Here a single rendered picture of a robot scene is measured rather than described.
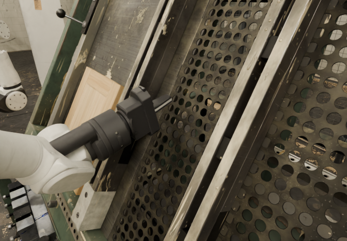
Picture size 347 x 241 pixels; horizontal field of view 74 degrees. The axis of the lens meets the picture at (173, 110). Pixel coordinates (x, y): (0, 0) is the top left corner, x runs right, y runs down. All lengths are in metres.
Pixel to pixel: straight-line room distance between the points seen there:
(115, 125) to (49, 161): 0.14
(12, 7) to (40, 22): 4.41
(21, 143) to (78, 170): 0.10
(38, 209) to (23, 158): 0.77
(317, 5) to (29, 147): 0.49
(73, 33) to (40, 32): 3.36
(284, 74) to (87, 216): 0.61
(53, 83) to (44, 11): 3.38
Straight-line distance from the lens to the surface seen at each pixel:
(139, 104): 0.49
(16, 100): 1.09
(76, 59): 1.13
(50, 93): 1.38
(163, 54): 0.63
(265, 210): 0.49
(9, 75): 1.10
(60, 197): 0.92
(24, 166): 0.39
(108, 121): 0.47
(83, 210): 0.74
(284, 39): 0.41
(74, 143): 0.44
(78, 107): 1.02
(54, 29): 4.72
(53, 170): 0.41
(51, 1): 4.70
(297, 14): 0.43
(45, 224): 1.07
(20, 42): 9.15
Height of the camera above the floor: 1.50
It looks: 26 degrees down
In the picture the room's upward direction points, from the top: straight up
